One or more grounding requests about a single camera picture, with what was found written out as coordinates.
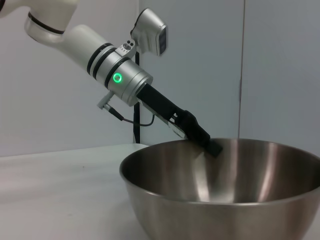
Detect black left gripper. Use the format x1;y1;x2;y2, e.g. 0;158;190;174
136;83;224;159

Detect stainless steel mixing bowl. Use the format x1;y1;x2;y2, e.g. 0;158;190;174
119;137;320;240

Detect left gripper cable plug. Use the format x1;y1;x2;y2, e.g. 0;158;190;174
96;91;156;126

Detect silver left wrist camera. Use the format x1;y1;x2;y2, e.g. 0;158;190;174
116;8;169;57

